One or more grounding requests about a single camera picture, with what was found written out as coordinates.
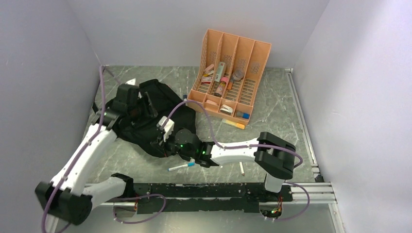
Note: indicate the blue capped small item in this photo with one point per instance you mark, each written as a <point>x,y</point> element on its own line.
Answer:
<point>243,115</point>

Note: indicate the orange glue stick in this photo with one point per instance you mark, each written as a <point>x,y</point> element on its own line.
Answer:
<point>229,86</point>

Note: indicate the brown white marker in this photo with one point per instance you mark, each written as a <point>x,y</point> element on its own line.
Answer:
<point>241,169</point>

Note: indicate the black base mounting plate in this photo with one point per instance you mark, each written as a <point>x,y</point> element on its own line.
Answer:
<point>194,197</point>

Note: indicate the white stapler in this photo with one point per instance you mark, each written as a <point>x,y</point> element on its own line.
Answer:
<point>225,109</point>

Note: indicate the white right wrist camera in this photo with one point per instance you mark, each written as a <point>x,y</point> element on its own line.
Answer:
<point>166,127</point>

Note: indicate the brown bottle pink cap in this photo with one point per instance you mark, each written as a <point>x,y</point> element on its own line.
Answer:
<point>221,86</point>

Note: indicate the pink white small box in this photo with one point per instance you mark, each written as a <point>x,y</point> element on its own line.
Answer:
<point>206,79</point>

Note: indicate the black student backpack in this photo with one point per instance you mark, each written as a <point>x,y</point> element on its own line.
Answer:
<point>144,131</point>

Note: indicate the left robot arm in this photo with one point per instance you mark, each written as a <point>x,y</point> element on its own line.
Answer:
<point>66,196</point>

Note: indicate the blue white pen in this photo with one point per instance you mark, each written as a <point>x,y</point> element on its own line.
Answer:
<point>181,166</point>

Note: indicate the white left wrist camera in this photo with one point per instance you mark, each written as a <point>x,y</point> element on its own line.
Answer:
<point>132,82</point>

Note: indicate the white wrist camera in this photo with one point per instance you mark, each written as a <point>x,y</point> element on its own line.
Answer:
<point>132,82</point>
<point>166,127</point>

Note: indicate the pink eraser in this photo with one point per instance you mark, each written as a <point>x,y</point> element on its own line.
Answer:
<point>209,68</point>

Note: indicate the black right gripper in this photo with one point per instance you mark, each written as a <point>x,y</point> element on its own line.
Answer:
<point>166,143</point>

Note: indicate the green white box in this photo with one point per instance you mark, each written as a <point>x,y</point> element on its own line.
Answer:
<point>220,71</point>

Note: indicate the grey round jar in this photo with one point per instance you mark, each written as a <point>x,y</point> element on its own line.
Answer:
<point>237,75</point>

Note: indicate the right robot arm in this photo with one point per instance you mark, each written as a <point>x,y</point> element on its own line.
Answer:
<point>273,154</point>

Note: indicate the orange plastic desk organizer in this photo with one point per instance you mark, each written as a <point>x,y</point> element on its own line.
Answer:
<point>237,52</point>

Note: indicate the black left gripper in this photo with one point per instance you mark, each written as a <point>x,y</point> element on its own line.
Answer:
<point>152,110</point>

